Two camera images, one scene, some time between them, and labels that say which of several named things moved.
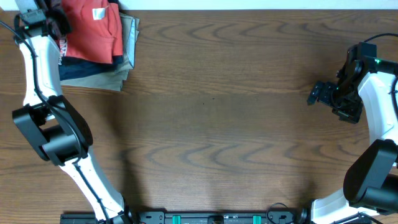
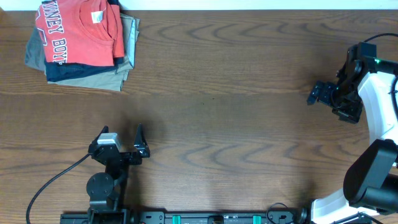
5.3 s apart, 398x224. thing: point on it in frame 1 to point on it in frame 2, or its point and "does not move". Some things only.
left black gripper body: [61, 19] to [131, 159]
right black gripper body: [344, 103] does not move
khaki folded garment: [114, 80] does not move
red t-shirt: [96, 33] does not move
